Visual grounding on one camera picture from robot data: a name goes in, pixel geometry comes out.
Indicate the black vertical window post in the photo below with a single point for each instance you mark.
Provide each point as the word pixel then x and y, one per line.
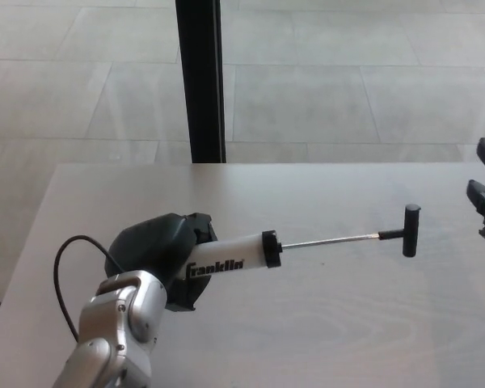
pixel 200 81

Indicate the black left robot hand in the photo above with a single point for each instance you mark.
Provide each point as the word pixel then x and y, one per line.
pixel 149 246

